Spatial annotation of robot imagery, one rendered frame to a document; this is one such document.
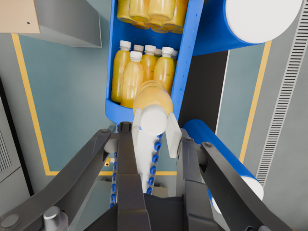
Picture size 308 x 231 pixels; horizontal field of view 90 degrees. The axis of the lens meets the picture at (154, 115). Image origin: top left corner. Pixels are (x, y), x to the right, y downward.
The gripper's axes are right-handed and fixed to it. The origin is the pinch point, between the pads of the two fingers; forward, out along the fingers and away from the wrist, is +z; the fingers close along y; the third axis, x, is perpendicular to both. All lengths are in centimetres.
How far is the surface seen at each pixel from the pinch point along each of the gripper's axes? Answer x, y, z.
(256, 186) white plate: -45, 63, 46
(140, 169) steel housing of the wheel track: -51, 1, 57
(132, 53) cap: 9.7, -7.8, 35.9
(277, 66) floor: 25, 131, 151
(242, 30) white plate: 25, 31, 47
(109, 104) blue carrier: -7.1, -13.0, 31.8
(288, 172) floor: -102, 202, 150
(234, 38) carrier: 22, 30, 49
